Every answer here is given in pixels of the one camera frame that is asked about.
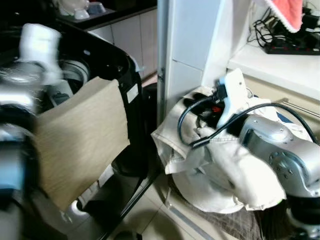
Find white washer label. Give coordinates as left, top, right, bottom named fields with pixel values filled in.
left=126, top=84, right=140, bottom=104

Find cream white garment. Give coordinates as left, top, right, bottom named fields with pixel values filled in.
left=151, top=86, right=320, bottom=214

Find white kitchen appliance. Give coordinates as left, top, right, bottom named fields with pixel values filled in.
left=52, top=0, right=107, bottom=21

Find tangled black cables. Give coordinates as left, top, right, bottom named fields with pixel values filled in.
left=252, top=19, right=283, bottom=48

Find metal cabinet handle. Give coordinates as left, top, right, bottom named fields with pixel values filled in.
left=279, top=98, right=320, bottom=119

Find white counter cabinet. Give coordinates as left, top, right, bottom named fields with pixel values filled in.
left=227, top=42, right=320, bottom=132

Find dark checked fabric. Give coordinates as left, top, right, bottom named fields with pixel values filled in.
left=192, top=200, right=301, bottom=240

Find silver washer drum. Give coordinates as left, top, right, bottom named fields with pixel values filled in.
left=47, top=60, right=92, bottom=106

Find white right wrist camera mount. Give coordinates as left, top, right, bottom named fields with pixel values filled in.
left=216, top=68, right=251, bottom=129

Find black washing machine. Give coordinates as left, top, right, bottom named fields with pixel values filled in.
left=0, top=15, right=162, bottom=240

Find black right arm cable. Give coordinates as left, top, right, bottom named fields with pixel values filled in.
left=177, top=89, right=319, bottom=149

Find beige cloth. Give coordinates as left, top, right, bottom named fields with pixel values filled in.
left=35, top=76, right=132, bottom=212

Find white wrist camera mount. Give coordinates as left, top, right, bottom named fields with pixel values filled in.
left=216, top=68, right=251, bottom=129
left=19, top=22, right=64, bottom=85

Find black power adapter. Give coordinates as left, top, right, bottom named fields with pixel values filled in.
left=301, top=12, right=320, bottom=32

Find blue garment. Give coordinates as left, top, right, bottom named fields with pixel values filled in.
left=276, top=111, right=296, bottom=126

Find grey kitchen cabinet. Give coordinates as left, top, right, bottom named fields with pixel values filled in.
left=87, top=7, right=159, bottom=81

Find black power strip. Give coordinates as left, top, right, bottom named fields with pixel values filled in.
left=264, top=40, right=320, bottom=56

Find pink towel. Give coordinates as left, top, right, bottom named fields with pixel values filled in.
left=264, top=0, right=305, bottom=34

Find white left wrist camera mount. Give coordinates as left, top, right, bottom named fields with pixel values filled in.
left=19, top=22, right=64, bottom=85

